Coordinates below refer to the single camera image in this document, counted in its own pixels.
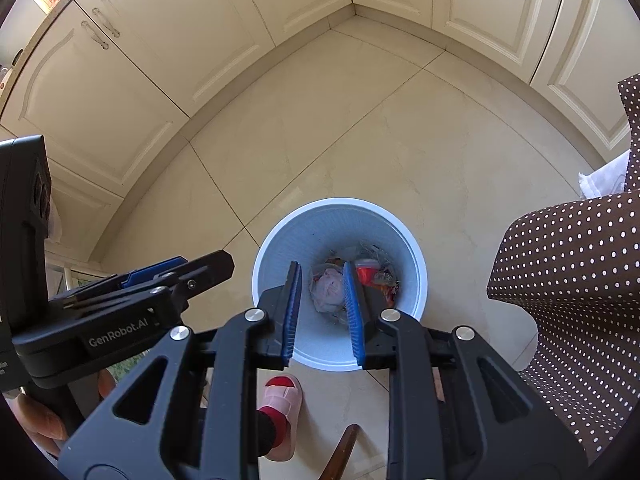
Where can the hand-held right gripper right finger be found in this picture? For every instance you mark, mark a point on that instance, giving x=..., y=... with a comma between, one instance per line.
x=352, y=315

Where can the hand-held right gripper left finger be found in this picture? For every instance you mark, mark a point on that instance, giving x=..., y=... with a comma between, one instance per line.
x=292, y=310

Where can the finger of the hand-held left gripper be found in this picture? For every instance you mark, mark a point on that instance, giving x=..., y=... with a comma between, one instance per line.
x=205, y=272
x=145, y=271

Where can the white plastic trash bin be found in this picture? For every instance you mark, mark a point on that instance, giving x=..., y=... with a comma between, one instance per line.
x=300, y=230

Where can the person's left hand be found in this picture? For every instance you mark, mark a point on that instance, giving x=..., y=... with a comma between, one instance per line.
x=40, y=422

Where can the crumpled clear plastic bag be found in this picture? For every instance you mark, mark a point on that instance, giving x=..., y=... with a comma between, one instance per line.
x=327, y=287

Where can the orange snack wrapper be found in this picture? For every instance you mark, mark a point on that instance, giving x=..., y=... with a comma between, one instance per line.
x=387, y=285

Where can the pink slipper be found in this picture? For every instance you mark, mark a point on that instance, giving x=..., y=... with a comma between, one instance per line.
x=285, y=400

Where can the person's foot in red sock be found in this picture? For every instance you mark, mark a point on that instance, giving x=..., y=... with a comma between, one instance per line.
x=275, y=425

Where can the brown wooden chair part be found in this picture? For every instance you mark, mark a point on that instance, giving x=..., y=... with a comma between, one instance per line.
x=342, y=452

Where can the brown polka dot tablecloth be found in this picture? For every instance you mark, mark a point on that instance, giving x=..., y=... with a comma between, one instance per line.
x=575, y=285

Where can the cream lower kitchen cabinets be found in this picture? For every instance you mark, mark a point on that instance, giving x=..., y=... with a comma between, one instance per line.
x=175, y=35

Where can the white cloth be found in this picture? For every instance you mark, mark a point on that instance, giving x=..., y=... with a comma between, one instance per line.
x=605, y=177

